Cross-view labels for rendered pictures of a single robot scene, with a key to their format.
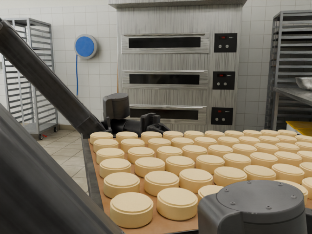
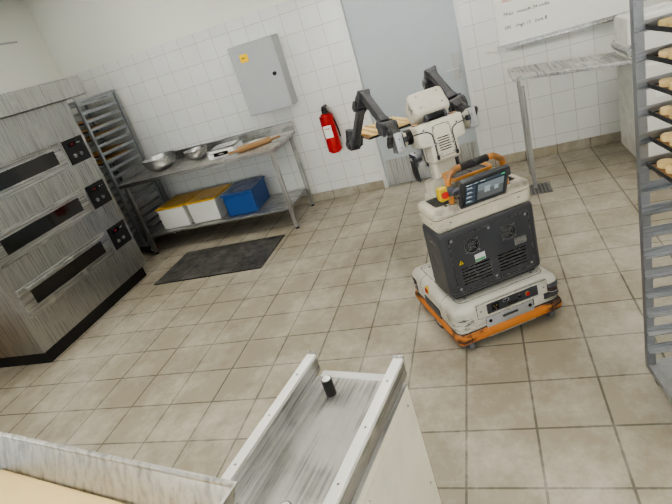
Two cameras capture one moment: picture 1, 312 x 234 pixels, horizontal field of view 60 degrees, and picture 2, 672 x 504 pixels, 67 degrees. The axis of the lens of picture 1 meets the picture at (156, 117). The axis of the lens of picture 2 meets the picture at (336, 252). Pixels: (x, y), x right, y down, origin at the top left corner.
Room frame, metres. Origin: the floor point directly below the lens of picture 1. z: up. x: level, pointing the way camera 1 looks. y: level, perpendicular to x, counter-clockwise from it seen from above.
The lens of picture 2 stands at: (0.42, 3.64, 1.78)
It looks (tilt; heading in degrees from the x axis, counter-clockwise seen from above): 23 degrees down; 281
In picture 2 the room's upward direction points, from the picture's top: 18 degrees counter-clockwise
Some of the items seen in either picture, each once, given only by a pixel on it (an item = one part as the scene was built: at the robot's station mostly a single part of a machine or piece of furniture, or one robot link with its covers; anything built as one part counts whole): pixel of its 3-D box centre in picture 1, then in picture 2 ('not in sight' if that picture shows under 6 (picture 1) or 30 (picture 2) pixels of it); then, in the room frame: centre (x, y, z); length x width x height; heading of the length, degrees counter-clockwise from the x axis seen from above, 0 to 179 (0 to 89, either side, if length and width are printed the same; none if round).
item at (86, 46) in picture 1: (87, 68); not in sight; (4.59, 1.15, 1.10); 0.41 x 0.15 x 1.10; 80
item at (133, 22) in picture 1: (178, 76); (22, 223); (3.76, -0.31, 1.01); 1.56 x 1.20 x 2.01; 80
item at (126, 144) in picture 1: (132, 146); not in sight; (0.54, 0.05, 1.02); 0.05 x 0.05 x 0.02
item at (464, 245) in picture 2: not in sight; (475, 227); (0.13, 1.05, 0.59); 0.55 x 0.34 x 0.83; 17
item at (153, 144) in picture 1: (159, 145); not in sight; (0.56, -0.01, 1.01); 0.05 x 0.05 x 0.02
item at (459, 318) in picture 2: not in sight; (480, 286); (0.16, 0.97, 0.16); 0.67 x 0.64 x 0.25; 107
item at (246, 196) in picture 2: not in sight; (246, 196); (2.20, -1.64, 0.36); 0.46 x 0.38 x 0.26; 82
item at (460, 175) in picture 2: not in sight; (467, 179); (0.13, 1.07, 0.87); 0.23 x 0.15 x 0.11; 17
